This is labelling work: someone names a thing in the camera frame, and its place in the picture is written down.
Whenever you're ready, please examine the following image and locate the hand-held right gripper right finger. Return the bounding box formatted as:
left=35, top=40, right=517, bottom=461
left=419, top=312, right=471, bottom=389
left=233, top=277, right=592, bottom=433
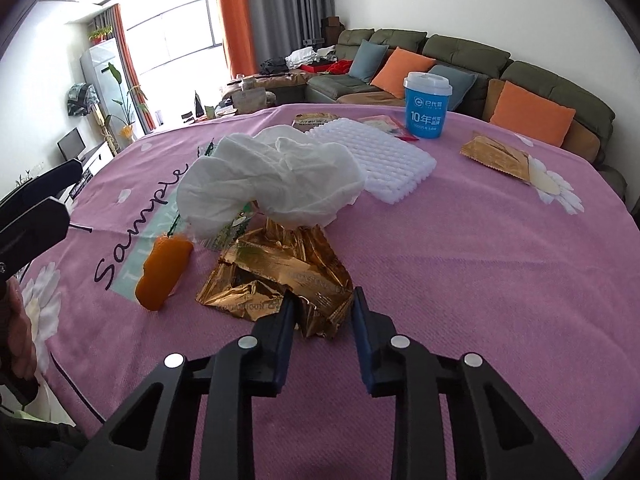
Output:
left=351, top=287, right=584, bottom=480

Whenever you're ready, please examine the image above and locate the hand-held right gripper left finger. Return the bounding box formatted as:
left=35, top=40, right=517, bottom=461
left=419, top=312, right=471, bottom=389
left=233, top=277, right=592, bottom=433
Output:
left=65, top=296, right=300, bottom=480

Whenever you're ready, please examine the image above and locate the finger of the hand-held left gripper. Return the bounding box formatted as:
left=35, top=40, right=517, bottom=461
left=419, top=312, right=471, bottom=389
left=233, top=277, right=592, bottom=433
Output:
left=0, top=199, right=70, bottom=282
left=0, top=158, right=84, bottom=221

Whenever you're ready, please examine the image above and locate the gold foil wrapper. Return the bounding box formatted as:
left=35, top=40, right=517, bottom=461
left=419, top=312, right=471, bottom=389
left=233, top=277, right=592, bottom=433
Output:
left=195, top=220, right=357, bottom=340
left=292, top=112, right=341, bottom=129
left=460, top=131, right=532, bottom=184

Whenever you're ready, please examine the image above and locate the clear green-printed plastic bag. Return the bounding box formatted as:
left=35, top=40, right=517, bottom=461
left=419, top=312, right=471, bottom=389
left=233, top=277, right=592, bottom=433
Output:
left=167, top=141, right=262, bottom=254

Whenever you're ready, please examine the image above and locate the white foam fruit net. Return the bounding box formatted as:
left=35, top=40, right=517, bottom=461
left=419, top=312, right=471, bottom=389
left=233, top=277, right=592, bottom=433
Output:
left=306, top=117, right=437, bottom=206

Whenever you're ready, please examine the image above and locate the person's left forearm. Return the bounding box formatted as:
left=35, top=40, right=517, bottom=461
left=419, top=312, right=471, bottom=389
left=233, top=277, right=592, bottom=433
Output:
left=0, top=377, right=88, bottom=480

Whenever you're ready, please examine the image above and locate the person's left hand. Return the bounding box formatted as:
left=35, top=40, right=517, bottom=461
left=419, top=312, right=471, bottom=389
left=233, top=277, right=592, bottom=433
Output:
left=0, top=276, right=40, bottom=382

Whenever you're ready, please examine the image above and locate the black monitor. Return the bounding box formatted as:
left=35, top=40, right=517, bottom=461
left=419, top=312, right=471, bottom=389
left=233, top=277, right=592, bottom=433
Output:
left=56, top=127, right=87, bottom=161

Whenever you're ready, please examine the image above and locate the white TV cabinet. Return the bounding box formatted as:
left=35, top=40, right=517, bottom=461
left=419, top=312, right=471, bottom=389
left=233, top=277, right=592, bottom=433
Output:
left=15, top=140, right=119, bottom=197

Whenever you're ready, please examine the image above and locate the covered standing fan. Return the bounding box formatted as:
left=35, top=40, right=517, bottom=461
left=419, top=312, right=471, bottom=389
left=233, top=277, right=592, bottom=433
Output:
left=66, top=81, right=101, bottom=117

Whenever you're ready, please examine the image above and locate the tall leafy plant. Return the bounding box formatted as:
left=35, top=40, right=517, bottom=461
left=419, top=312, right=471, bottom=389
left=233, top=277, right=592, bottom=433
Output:
left=102, top=62, right=151, bottom=142

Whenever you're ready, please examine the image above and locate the white standing air conditioner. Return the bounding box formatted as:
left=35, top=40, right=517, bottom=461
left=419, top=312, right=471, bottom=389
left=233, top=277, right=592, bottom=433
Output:
left=80, top=37, right=134, bottom=157

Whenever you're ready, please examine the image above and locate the grey and red curtain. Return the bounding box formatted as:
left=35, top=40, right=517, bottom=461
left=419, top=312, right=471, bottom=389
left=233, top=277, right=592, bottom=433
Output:
left=91, top=4, right=156, bottom=134

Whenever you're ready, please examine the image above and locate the orange peel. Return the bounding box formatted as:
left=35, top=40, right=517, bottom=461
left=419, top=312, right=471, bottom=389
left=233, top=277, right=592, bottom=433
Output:
left=134, top=234, right=195, bottom=311

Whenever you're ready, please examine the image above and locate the white crumpled tissue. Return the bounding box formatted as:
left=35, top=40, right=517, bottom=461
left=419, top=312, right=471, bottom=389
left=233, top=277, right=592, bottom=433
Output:
left=176, top=125, right=367, bottom=242

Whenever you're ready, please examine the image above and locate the large window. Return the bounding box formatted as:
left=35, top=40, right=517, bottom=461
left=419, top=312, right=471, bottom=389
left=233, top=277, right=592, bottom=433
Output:
left=120, top=0, right=236, bottom=87

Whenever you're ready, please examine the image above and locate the coffee table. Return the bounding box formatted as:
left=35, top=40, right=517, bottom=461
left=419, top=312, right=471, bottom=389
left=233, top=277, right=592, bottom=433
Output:
left=180, top=87, right=282, bottom=124

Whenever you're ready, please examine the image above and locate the pink and red wrapper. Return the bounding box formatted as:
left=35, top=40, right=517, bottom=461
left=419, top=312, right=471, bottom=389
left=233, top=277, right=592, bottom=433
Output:
left=357, top=115, right=419, bottom=140

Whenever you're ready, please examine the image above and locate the flat gold foil wrapper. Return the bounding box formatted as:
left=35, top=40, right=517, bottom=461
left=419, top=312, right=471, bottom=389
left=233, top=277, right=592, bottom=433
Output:
left=292, top=112, right=341, bottom=129
left=460, top=131, right=532, bottom=184

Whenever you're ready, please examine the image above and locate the blue cup with white lid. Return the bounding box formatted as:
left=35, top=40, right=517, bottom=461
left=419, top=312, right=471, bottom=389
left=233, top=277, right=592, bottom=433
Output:
left=402, top=71, right=454, bottom=140

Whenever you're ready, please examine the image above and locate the orange and grey curtain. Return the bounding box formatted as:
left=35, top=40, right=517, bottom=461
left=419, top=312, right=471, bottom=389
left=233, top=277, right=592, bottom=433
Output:
left=214, top=0, right=337, bottom=77

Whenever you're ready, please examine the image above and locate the pile of clothes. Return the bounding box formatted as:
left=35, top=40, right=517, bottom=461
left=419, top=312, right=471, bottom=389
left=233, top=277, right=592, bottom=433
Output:
left=259, top=45, right=354, bottom=77

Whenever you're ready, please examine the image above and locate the orange pillow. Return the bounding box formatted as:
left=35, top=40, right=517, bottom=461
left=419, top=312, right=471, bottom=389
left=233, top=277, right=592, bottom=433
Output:
left=489, top=80, right=577, bottom=147
left=370, top=47, right=437, bottom=97

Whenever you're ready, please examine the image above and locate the blue-grey pillow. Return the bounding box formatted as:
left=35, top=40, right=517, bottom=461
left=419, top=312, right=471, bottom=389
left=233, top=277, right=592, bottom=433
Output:
left=427, top=65, right=479, bottom=112
left=348, top=40, right=390, bottom=79

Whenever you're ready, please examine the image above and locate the brown cardboard box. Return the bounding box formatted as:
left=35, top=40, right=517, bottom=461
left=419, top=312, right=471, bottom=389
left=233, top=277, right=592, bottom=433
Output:
left=320, top=16, right=346, bottom=44

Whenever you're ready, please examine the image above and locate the green sectional sofa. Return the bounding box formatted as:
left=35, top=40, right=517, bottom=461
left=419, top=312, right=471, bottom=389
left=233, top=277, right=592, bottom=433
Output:
left=220, top=27, right=629, bottom=202

